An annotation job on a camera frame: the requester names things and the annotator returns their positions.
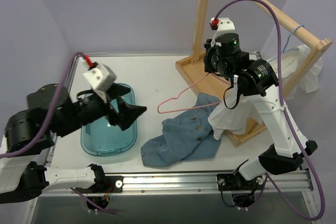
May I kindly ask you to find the pink wire hanger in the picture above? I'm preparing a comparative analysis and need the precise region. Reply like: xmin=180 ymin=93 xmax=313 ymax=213
xmin=156 ymin=73 xmax=223 ymax=114

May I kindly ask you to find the blue denim skirt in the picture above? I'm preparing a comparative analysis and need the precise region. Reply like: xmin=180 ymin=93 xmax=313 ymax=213
xmin=141 ymin=93 xmax=220 ymax=168

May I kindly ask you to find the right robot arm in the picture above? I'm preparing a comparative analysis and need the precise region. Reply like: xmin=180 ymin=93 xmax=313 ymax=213
xmin=204 ymin=33 xmax=317 ymax=189

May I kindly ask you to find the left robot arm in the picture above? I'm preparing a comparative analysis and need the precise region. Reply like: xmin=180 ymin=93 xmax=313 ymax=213
xmin=1 ymin=83 xmax=146 ymax=204

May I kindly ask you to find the teal plastic tray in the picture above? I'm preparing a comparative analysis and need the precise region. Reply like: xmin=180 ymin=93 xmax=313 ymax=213
xmin=80 ymin=82 xmax=138 ymax=157

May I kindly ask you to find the white garment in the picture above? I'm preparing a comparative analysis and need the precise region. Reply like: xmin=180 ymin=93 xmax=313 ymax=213
xmin=208 ymin=45 xmax=323 ymax=140

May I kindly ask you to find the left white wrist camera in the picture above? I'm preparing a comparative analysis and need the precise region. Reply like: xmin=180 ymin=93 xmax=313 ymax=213
xmin=83 ymin=55 xmax=117 ymax=103

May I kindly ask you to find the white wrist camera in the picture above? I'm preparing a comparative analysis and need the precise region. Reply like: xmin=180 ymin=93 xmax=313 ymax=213
xmin=210 ymin=17 xmax=235 ymax=47
xmin=83 ymin=55 xmax=117 ymax=103

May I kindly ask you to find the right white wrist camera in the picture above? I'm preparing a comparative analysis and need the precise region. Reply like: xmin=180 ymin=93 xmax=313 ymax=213
xmin=210 ymin=17 xmax=235 ymax=47

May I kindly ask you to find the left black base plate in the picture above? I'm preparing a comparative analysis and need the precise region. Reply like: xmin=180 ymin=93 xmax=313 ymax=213
xmin=75 ymin=175 xmax=124 ymax=194

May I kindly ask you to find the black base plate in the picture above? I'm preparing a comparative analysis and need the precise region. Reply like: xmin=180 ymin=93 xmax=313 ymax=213
xmin=216 ymin=173 xmax=253 ymax=191
xmin=75 ymin=175 xmax=124 ymax=194

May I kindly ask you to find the blue wire hanger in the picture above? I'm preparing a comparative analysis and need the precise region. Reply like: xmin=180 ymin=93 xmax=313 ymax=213
xmin=281 ymin=25 xmax=305 ymax=54

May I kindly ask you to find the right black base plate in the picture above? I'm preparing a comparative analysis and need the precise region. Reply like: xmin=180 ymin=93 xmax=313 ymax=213
xmin=216 ymin=173 xmax=253 ymax=191

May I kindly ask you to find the aluminium front rail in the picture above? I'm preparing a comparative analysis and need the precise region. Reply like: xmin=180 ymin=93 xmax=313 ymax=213
xmin=28 ymin=170 xmax=314 ymax=197

